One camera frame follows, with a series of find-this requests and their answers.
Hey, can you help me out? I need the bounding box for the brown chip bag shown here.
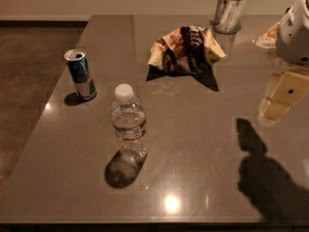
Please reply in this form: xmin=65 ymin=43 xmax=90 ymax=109
xmin=148 ymin=26 xmax=226 ymax=75

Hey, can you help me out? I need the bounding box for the clear cup with utensils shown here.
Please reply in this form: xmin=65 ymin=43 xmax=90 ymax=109
xmin=213 ymin=0 xmax=246 ymax=35

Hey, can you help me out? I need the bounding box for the blue silver energy drink can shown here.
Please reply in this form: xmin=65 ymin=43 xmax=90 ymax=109
xmin=64 ymin=49 xmax=97 ymax=101

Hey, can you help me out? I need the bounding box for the black wire napkin basket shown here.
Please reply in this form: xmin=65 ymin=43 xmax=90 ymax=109
xmin=255 ymin=22 xmax=280 ymax=49

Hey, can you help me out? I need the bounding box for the clear plastic water bottle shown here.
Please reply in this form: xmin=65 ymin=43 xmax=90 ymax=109
xmin=110 ymin=83 xmax=147 ymax=162

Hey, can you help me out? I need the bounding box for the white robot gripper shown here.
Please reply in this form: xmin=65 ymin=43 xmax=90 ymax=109
xmin=258 ymin=0 xmax=309 ymax=126

